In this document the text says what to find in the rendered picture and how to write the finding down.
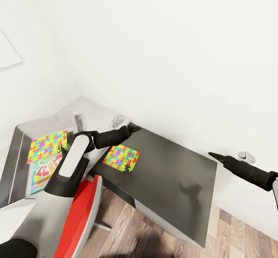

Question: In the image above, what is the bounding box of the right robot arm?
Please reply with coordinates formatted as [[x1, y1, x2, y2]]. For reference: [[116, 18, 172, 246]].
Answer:
[[208, 151, 278, 209]]

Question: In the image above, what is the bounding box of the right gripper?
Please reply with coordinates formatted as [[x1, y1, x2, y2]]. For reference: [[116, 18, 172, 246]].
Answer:
[[208, 152, 258, 183]]

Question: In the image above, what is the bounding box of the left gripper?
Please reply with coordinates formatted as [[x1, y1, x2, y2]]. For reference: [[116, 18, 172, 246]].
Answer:
[[107, 125, 141, 147]]

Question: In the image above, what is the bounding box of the board game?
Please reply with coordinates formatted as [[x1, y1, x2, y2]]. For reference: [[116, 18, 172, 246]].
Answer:
[[63, 132, 73, 152], [30, 175, 49, 195], [34, 146, 64, 184]]

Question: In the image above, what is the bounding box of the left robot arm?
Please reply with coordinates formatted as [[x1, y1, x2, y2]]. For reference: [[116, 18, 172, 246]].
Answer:
[[0, 114, 141, 258]]

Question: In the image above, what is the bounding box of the jigsaw puzzle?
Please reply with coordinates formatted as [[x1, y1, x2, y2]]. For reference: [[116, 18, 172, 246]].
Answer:
[[27, 130, 68, 164], [103, 145, 140, 171]]

